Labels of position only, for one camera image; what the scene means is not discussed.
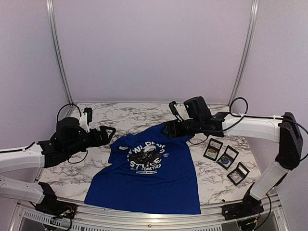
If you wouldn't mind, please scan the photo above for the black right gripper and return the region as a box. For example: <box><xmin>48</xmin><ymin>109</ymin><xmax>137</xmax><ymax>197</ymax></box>
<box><xmin>160</xmin><ymin>118</ymin><xmax>203</xmax><ymax>139</ymax></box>

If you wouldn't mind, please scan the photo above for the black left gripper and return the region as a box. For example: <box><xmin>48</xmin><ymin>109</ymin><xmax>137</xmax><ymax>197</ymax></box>
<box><xmin>64</xmin><ymin>125</ymin><xmax>116</xmax><ymax>157</ymax></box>

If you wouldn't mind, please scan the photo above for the blue panda print t-shirt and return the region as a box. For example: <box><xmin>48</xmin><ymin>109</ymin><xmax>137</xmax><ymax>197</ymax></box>
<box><xmin>84</xmin><ymin>123</ymin><xmax>201</xmax><ymax>215</ymax></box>

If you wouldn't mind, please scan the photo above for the green round brooch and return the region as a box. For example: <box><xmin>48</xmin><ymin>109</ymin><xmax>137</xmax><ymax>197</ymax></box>
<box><xmin>207</xmin><ymin>149</ymin><xmax>217</xmax><ymax>156</ymax></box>

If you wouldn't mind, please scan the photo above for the blue round brooch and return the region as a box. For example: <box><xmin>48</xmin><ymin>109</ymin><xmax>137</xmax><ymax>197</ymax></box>
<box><xmin>221</xmin><ymin>157</ymin><xmax>229</xmax><ymax>164</ymax></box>

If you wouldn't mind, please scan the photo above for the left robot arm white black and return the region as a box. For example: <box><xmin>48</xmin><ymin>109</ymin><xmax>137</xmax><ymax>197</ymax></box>
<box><xmin>0</xmin><ymin>116</ymin><xmax>116</xmax><ymax>214</ymax></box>

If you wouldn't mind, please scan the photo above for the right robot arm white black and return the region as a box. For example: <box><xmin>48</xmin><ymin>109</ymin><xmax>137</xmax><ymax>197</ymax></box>
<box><xmin>161</xmin><ymin>96</ymin><xmax>305</xmax><ymax>216</ymax></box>

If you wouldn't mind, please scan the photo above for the black display box left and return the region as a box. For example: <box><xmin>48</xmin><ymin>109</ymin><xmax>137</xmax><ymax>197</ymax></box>
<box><xmin>203</xmin><ymin>138</ymin><xmax>223</xmax><ymax>161</ymax></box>

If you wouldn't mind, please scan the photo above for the black display box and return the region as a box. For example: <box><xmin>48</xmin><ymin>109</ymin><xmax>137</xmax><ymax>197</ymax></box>
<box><xmin>203</xmin><ymin>138</ymin><xmax>223</xmax><ymax>161</ymax></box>
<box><xmin>217</xmin><ymin>145</ymin><xmax>239</xmax><ymax>170</ymax></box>
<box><xmin>227</xmin><ymin>162</ymin><xmax>250</xmax><ymax>186</ymax></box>

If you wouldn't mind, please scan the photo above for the black display box middle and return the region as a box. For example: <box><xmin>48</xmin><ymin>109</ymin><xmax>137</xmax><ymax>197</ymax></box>
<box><xmin>217</xmin><ymin>145</ymin><xmax>239</xmax><ymax>170</ymax></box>

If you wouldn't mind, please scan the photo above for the black display box right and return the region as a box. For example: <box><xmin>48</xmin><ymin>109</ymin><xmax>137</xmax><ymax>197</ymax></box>
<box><xmin>227</xmin><ymin>162</ymin><xmax>250</xmax><ymax>186</ymax></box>

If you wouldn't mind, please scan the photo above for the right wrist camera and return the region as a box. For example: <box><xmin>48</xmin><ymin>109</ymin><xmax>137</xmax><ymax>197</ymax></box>
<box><xmin>169</xmin><ymin>101</ymin><xmax>186</xmax><ymax>122</ymax></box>

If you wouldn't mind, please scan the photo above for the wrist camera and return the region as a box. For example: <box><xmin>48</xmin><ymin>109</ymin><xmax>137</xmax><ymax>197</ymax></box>
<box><xmin>79</xmin><ymin>107</ymin><xmax>93</xmax><ymax>133</ymax></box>
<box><xmin>169</xmin><ymin>101</ymin><xmax>186</xmax><ymax>122</ymax></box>

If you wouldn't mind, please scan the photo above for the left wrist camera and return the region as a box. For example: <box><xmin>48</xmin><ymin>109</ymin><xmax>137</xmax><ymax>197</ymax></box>
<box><xmin>79</xmin><ymin>107</ymin><xmax>93</xmax><ymax>133</ymax></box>

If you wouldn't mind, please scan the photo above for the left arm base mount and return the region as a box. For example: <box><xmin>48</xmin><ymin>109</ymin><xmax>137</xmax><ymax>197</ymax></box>
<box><xmin>35</xmin><ymin>195</ymin><xmax>77</xmax><ymax>219</ymax></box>

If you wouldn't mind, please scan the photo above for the right aluminium corner post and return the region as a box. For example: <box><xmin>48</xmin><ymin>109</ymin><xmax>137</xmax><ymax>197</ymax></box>
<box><xmin>228</xmin><ymin>0</ymin><xmax>259</xmax><ymax>106</ymax></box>

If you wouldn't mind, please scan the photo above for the aluminium corner post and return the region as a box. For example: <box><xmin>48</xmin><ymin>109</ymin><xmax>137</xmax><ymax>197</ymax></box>
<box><xmin>46</xmin><ymin>0</ymin><xmax>73</xmax><ymax>103</ymax></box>
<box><xmin>228</xmin><ymin>0</ymin><xmax>259</xmax><ymax>106</ymax></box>

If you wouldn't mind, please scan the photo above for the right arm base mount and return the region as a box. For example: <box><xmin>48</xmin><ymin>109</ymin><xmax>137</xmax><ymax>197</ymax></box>
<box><xmin>222</xmin><ymin>200</ymin><xmax>264</xmax><ymax>220</ymax></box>

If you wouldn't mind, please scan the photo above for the left aluminium corner post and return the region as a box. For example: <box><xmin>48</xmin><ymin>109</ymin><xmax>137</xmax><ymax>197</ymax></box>
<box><xmin>46</xmin><ymin>0</ymin><xmax>73</xmax><ymax>103</ymax></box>

